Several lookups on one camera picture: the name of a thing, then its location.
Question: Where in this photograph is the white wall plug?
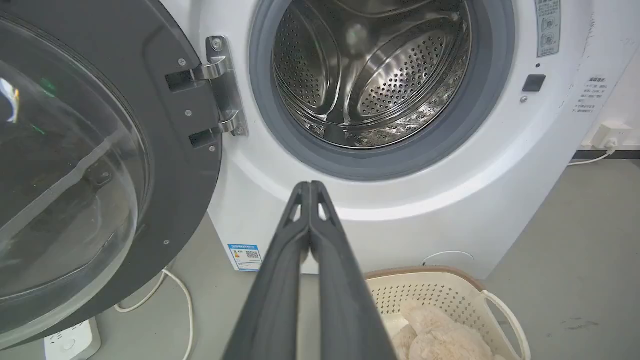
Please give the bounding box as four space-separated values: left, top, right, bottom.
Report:
591 120 634 151

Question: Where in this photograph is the cream perforated laundry basket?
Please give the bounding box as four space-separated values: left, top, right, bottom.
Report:
364 266 532 360

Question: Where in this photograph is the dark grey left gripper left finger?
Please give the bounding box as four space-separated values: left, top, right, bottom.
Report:
223 181 312 360

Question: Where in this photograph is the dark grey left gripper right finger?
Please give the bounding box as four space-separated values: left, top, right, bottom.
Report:
309 180 398 360

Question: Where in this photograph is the dark grey washer door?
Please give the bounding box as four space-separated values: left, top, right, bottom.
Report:
0 0 223 349

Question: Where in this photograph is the white front-load washing machine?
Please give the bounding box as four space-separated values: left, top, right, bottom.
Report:
159 0 640 280

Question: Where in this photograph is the beige fluffy plush item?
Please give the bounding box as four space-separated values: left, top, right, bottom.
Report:
390 300 507 360

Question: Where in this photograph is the white plug cable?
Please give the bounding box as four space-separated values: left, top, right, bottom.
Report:
567 145 617 167

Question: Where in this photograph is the white power strip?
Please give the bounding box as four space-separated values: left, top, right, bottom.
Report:
43 317 102 360

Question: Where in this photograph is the white power cable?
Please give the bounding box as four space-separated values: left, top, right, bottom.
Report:
114 269 195 360

